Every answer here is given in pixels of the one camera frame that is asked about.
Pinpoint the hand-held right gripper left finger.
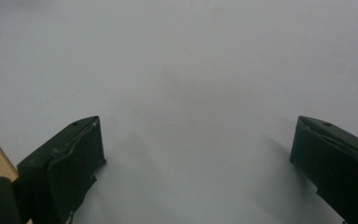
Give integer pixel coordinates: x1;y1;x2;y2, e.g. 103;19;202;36
12;116;107;224

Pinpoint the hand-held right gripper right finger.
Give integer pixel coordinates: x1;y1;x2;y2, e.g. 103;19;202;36
289;116;358;224

